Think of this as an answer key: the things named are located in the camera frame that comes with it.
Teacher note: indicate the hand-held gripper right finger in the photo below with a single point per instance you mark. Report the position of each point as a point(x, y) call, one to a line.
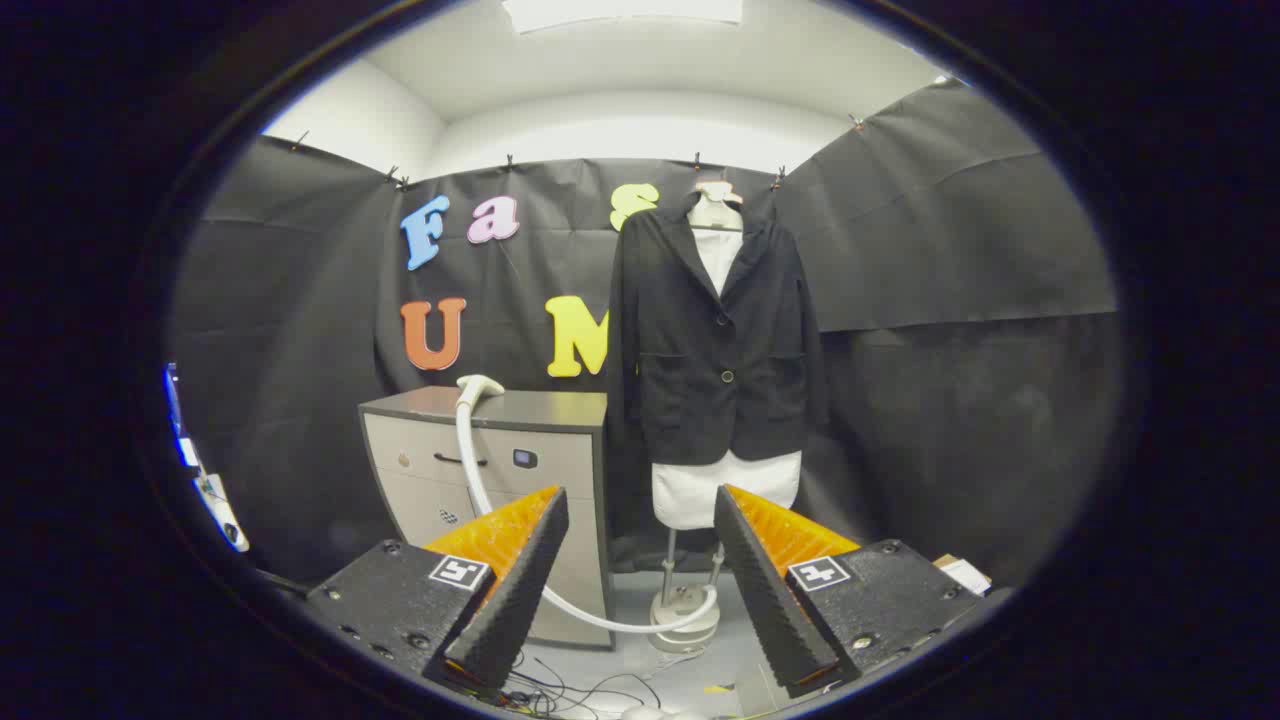
point(765, 600)

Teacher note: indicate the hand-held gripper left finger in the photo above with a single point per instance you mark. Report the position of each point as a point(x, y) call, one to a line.
point(520, 600)

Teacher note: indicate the black button jacket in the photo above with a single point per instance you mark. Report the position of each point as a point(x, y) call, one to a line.
point(690, 340)

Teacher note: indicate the white dress form mannequin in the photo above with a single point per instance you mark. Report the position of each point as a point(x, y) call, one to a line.
point(700, 495)

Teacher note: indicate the grey drawer cabinet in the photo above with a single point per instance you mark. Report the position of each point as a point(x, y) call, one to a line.
point(540, 410)

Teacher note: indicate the small cardboard box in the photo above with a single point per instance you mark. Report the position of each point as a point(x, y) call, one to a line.
point(965, 575)

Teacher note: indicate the white and blue equipment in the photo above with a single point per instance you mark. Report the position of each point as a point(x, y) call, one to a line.
point(215, 505)

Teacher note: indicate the black backdrop cloth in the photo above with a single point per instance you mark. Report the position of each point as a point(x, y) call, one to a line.
point(950, 250)

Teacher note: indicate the row of small cloth clips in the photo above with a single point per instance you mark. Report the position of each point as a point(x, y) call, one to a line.
point(509, 161)

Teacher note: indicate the ceiling light panel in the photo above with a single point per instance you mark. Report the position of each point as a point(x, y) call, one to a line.
point(620, 12)

